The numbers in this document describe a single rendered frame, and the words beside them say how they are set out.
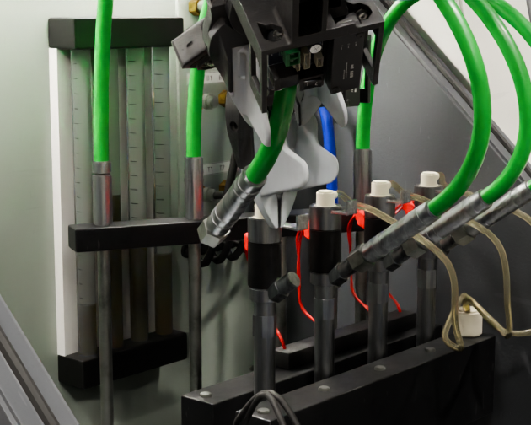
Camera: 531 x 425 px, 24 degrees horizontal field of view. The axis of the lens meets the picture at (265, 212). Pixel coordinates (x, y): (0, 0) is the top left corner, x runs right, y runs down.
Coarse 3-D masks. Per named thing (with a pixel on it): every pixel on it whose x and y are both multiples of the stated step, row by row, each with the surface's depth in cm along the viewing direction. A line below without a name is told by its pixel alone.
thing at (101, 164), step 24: (96, 24) 109; (96, 48) 110; (96, 72) 111; (96, 96) 111; (288, 96) 78; (96, 120) 112; (288, 120) 79; (96, 144) 112; (96, 168) 112; (264, 168) 82
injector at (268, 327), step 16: (256, 224) 99; (256, 240) 100; (272, 240) 100; (256, 256) 100; (272, 256) 100; (256, 272) 100; (272, 272) 100; (288, 272) 99; (256, 288) 100; (272, 288) 100; (288, 288) 99; (256, 304) 101; (272, 304) 101; (256, 320) 101; (272, 320) 101; (256, 336) 102; (272, 336) 101; (256, 352) 102; (272, 352) 102; (256, 368) 102; (272, 368) 102; (256, 384) 102; (272, 384) 102
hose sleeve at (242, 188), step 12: (240, 180) 84; (264, 180) 84; (228, 192) 86; (240, 192) 84; (252, 192) 84; (228, 204) 86; (240, 204) 85; (216, 216) 88; (228, 216) 87; (216, 228) 89; (228, 228) 89
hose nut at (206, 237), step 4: (204, 220) 90; (204, 224) 90; (200, 228) 91; (204, 228) 90; (200, 232) 91; (204, 232) 90; (208, 232) 90; (228, 232) 90; (200, 236) 91; (204, 236) 90; (208, 236) 90; (212, 236) 90; (216, 236) 90; (220, 236) 90; (224, 236) 90; (200, 240) 91; (204, 240) 90; (208, 240) 90; (212, 240) 90; (216, 240) 90; (220, 240) 90; (208, 244) 91; (212, 244) 90; (216, 244) 90
